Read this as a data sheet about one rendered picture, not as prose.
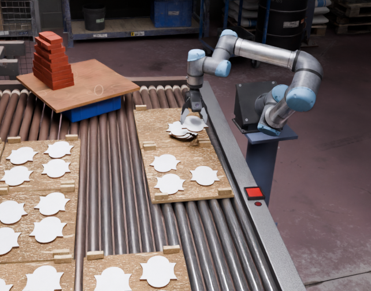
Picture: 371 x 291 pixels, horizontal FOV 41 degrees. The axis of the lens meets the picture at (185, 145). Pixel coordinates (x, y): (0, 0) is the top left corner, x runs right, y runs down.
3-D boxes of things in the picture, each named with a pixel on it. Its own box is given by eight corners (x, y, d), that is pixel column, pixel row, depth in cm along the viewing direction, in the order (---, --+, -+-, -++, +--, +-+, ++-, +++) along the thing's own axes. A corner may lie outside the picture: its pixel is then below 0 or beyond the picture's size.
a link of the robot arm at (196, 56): (202, 55, 218) (184, 52, 221) (201, 79, 223) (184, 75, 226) (209, 50, 224) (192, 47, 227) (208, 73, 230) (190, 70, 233)
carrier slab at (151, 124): (195, 109, 282) (196, 107, 281) (211, 146, 247) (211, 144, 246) (133, 112, 276) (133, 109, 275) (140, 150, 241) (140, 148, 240)
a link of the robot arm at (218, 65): (232, 50, 219) (208, 46, 223) (223, 72, 215) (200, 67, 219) (235, 60, 226) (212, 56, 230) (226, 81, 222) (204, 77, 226)
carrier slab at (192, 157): (212, 147, 247) (212, 144, 246) (234, 197, 212) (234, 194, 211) (141, 152, 241) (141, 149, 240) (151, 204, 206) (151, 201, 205)
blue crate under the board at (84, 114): (94, 89, 299) (93, 73, 294) (122, 108, 278) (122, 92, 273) (45, 101, 282) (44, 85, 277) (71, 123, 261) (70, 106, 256)
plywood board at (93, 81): (94, 61, 310) (94, 58, 309) (140, 89, 277) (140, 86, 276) (15, 79, 282) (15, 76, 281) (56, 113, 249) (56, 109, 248)
